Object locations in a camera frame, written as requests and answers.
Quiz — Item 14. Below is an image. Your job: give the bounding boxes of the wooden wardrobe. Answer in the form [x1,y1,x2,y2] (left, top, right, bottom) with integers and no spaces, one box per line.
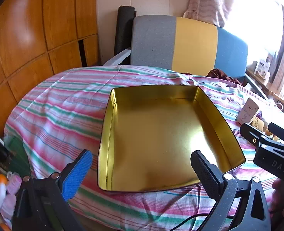
[0,0,101,135]

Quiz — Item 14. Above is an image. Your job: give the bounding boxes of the white soap box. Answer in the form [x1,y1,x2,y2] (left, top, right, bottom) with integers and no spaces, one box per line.
[236,98,260,125]

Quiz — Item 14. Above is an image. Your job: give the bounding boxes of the wooden side table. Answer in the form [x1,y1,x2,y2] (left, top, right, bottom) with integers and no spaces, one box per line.
[245,69,284,101]

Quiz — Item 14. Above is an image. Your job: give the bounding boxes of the yellow cake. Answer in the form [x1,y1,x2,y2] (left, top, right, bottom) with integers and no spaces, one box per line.
[251,118,265,130]

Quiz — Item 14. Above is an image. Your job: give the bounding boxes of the striped pink green tablecloth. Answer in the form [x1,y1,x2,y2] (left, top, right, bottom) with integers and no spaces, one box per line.
[3,65,284,231]

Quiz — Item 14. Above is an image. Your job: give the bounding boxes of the pink packet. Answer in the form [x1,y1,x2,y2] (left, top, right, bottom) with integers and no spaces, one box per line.
[7,173,21,194]
[1,195,17,219]

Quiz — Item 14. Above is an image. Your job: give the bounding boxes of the grey yellow blue chair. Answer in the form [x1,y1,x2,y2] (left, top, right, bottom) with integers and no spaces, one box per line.
[103,15,268,99]

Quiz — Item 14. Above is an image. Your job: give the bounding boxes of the person's right hand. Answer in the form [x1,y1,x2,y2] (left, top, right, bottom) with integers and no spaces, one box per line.
[271,179,284,219]

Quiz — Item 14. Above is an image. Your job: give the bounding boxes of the white boxes on sill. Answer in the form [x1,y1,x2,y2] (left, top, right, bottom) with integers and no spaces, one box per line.
[254,58,271,82]

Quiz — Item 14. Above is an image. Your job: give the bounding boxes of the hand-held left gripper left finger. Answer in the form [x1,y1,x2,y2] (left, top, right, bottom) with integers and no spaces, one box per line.
[12,149,94,231]

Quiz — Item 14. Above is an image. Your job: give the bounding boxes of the black cable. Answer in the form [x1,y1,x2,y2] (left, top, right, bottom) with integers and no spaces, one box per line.
[164,213,231,231]

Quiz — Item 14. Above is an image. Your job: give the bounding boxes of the maroon cloth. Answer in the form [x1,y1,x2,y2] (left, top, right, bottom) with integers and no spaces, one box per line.
[207,69,242,85]

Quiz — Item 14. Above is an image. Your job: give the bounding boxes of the pink patterned curtain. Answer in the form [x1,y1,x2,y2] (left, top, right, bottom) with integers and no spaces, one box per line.
[183,0,236,28]

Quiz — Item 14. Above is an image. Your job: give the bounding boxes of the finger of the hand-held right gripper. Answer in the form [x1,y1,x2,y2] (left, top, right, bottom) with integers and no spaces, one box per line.
[239,123,271,151]
[268,122,284,147]

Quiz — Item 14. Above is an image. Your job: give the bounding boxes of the black rolled mat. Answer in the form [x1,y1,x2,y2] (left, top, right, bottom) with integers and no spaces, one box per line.
[114,5,136,64]

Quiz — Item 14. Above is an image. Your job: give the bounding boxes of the gold tin tray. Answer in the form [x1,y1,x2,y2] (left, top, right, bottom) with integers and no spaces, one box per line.
[97,85,246,193]

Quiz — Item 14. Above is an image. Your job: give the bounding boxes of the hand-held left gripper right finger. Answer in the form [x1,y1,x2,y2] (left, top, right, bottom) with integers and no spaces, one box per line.
[190,150,272,231]

